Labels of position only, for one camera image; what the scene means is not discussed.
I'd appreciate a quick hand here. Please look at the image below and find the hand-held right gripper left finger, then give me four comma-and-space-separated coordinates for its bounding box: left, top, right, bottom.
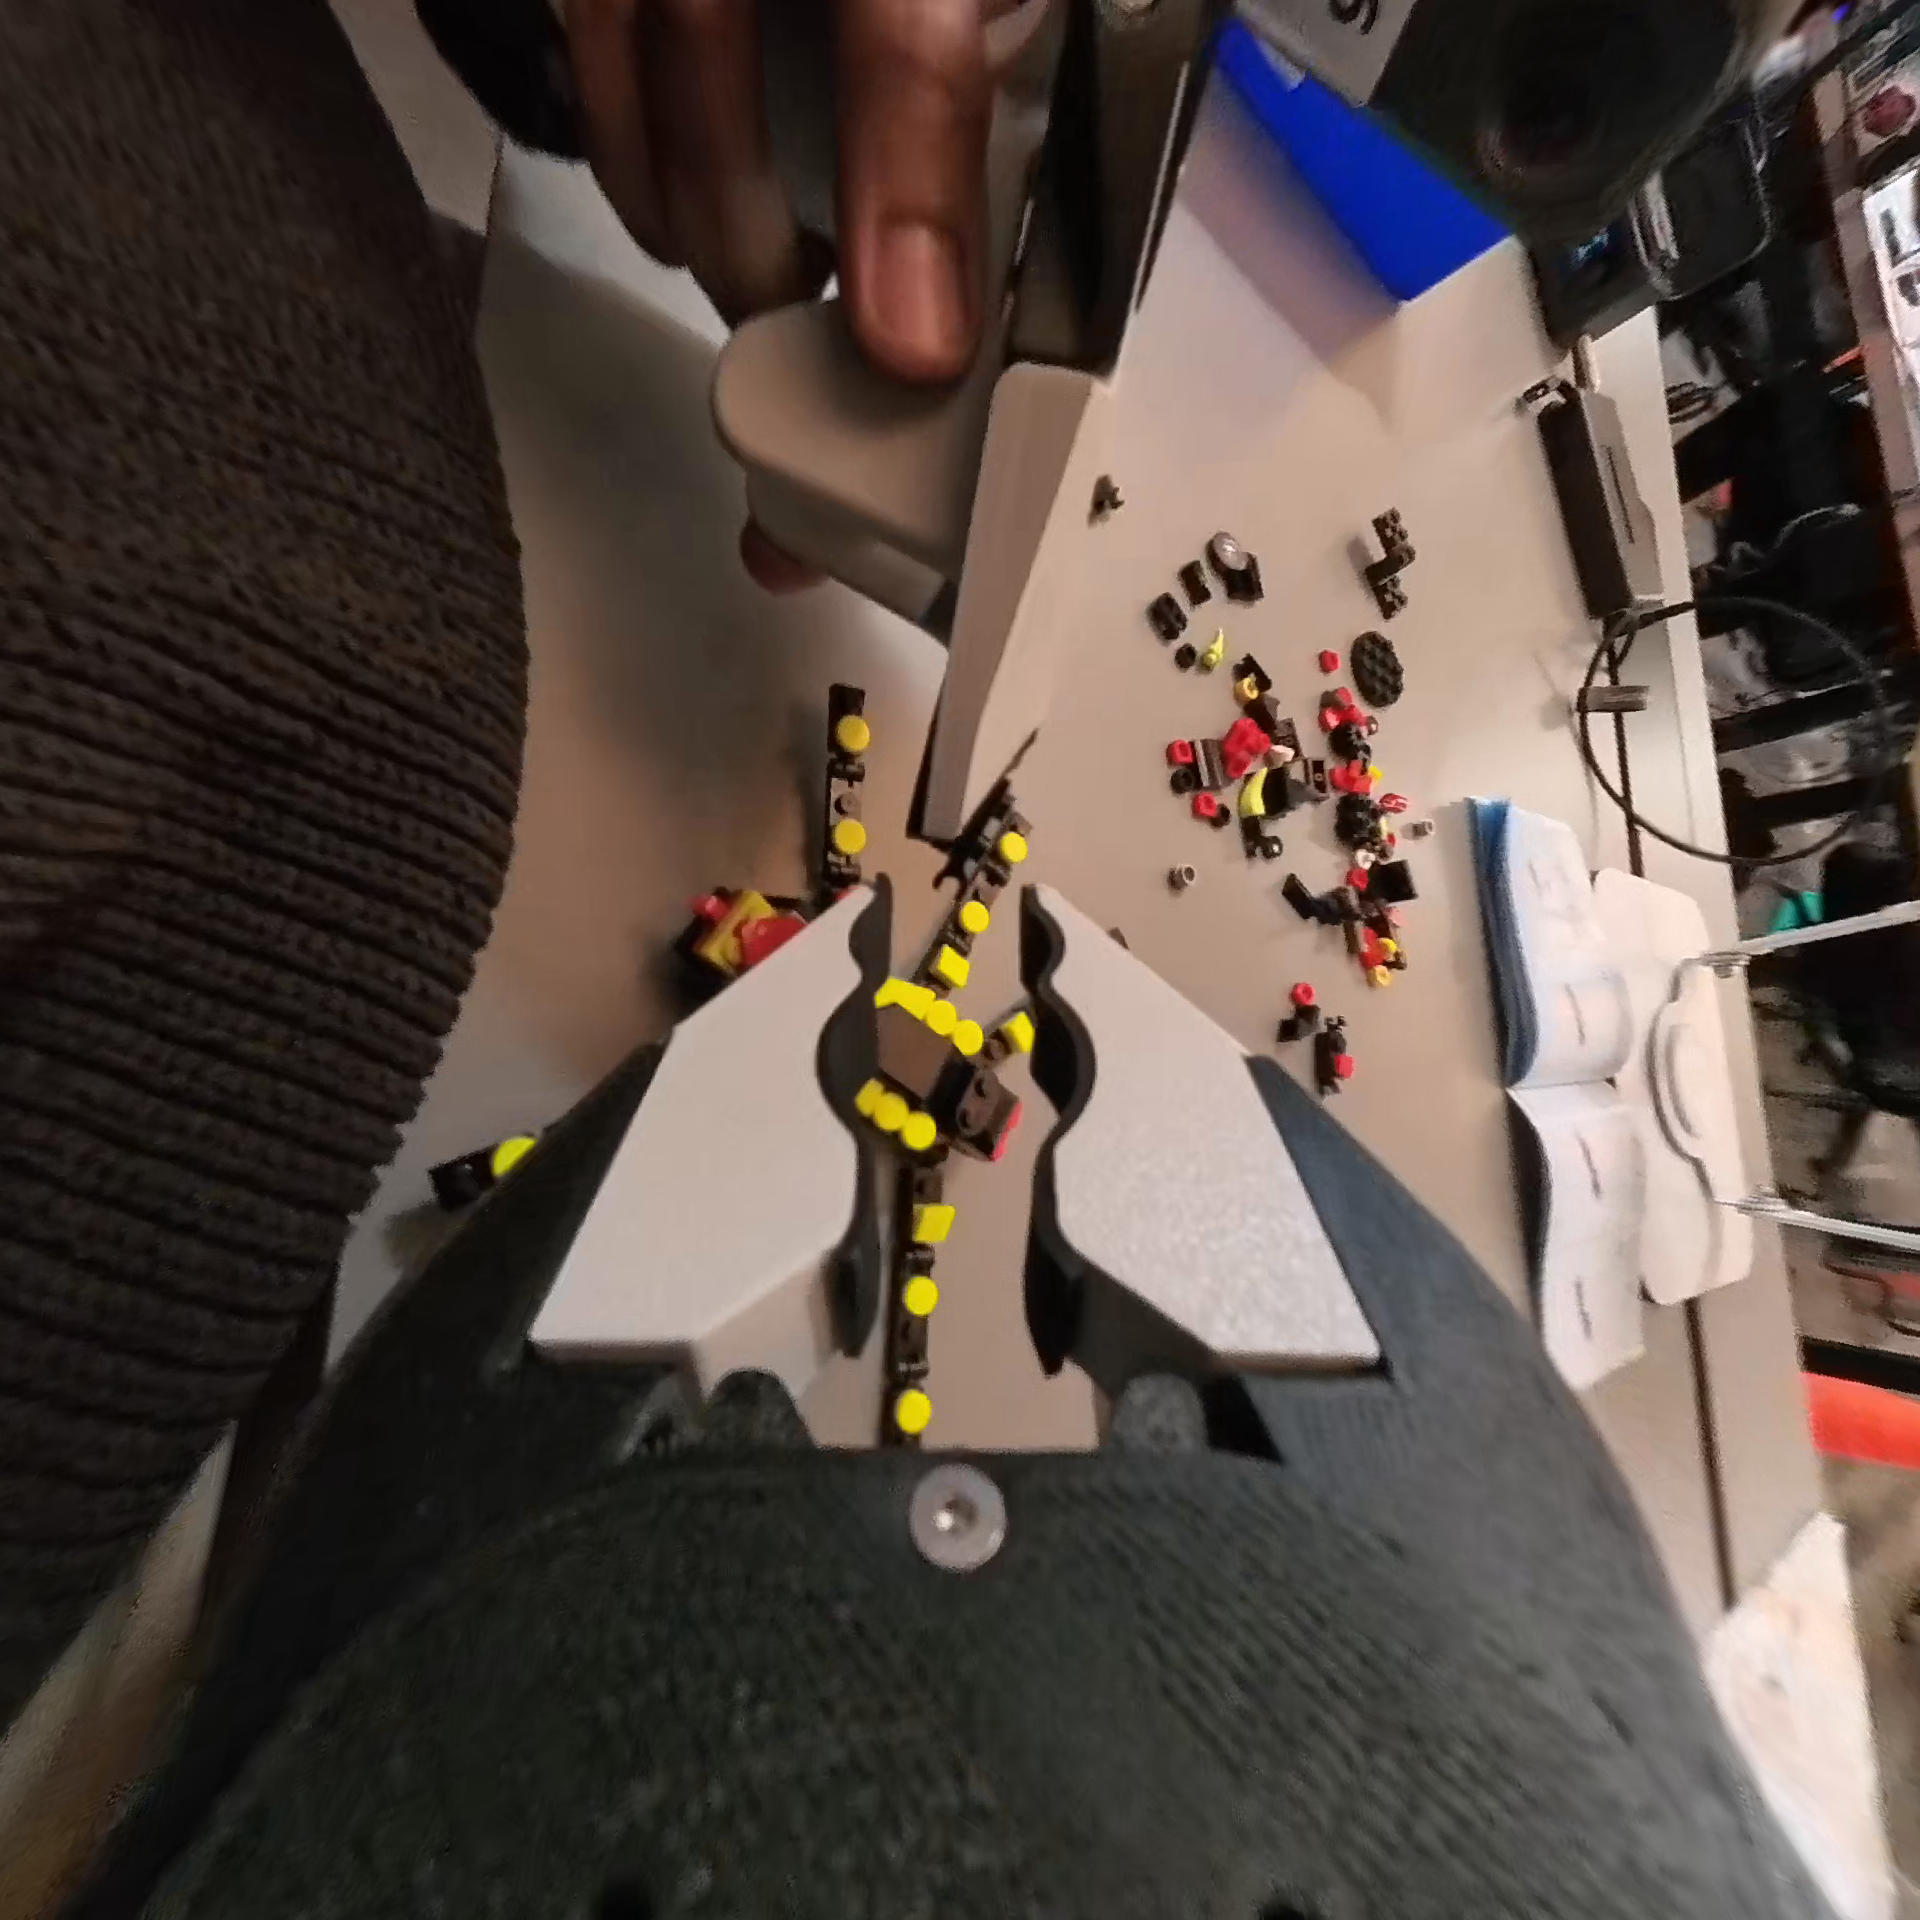
529, 877, 896, 1443

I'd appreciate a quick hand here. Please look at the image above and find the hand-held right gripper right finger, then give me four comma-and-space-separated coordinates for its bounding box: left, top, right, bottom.
1024, 882, 1385, 1443

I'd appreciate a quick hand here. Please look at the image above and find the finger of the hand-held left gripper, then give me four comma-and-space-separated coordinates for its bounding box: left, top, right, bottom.
907, 363, 1120, 841

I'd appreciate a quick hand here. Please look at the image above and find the black yellow lego spider model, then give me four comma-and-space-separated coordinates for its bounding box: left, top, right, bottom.
427, 681, 1040, 1449

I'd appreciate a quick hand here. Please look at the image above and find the pile of loose lego pieces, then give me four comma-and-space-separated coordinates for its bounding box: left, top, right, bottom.
1149, 509, 1442, 1051

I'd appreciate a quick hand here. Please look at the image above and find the lego instruction booklet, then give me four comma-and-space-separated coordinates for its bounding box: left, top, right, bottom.
1467, 795, 1654, 1389

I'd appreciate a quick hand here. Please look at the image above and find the person's left hand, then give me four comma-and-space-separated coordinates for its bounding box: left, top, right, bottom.
562, 0, 995, 594

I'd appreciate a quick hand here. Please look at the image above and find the blue plastic bin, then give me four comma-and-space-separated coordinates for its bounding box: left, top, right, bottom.
1207, 17, 1509, 301

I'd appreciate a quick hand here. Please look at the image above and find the white stand base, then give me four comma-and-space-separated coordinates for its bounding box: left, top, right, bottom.
1587, 867, 1761, 1311

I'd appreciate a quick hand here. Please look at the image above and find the black power adapter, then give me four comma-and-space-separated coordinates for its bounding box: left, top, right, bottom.
1527, 380, 1662, 620

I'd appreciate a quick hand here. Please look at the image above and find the black cable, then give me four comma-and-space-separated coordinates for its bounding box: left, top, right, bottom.
1575, 597, 1895, 875

